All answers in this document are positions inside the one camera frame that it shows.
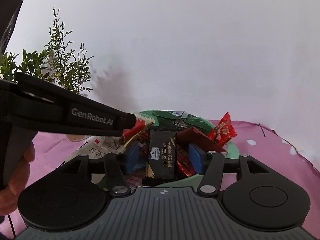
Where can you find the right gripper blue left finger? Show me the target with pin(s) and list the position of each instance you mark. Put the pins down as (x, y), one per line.
(118, 165)

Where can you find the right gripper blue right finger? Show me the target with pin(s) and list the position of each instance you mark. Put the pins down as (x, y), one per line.
(210, 165)

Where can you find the long red snack bar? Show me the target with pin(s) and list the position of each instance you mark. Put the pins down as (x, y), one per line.
(184, 163)

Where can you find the dark red snack packet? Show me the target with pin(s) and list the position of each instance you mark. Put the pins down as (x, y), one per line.
(194, 136)

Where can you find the red white sweet bag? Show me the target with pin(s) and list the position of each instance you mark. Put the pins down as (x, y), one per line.
(223, 132)

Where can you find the black cheese cracker packet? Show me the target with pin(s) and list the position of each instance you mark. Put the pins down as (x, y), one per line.
(162, 154)

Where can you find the green snack packet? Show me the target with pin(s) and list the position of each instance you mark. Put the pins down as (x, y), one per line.
(182, 120)

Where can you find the small red snack packet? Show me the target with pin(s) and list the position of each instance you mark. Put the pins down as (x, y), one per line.
(129, 133)

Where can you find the person left hand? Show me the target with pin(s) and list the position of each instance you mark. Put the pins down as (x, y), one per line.
(17, 182)

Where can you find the green plastic bowl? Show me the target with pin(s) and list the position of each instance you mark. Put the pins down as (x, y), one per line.
(180, 179)

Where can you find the leafy plant in glass vase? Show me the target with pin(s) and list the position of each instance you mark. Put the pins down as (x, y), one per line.
(34, 64)

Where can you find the pink tablecloth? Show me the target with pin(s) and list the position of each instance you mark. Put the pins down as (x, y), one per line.
(269, 192)

